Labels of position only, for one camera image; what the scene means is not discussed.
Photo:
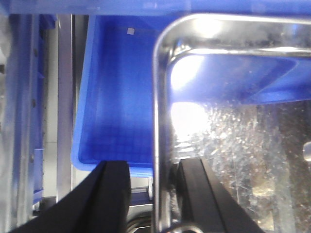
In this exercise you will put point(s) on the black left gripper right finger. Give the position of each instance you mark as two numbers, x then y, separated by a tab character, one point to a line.
204	201

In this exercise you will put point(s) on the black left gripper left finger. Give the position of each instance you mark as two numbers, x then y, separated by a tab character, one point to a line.
99	204

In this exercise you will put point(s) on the grey metal rack post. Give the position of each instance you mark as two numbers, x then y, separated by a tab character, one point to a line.
58	119

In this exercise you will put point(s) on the silver metal tray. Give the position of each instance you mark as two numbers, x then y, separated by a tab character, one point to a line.
236	91

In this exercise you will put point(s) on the blue bin below tray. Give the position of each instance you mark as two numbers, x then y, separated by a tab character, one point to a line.
114	115

